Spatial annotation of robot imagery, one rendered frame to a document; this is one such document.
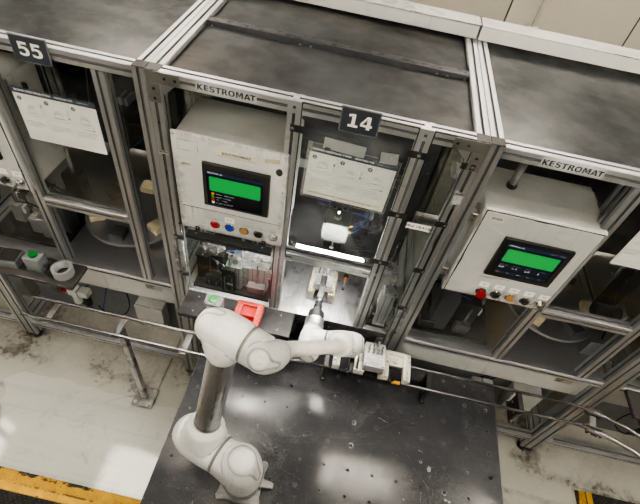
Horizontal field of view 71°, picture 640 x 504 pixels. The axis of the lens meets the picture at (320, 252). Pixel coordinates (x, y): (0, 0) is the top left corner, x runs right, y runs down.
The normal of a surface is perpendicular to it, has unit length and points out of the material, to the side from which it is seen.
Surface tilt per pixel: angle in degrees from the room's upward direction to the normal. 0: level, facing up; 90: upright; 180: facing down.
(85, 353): 0
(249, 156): 90
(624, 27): 90
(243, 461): 6
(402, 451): 0
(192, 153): 90
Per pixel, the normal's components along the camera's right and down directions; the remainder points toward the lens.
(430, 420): 0.13, -0.66
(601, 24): -0.18, 0.72
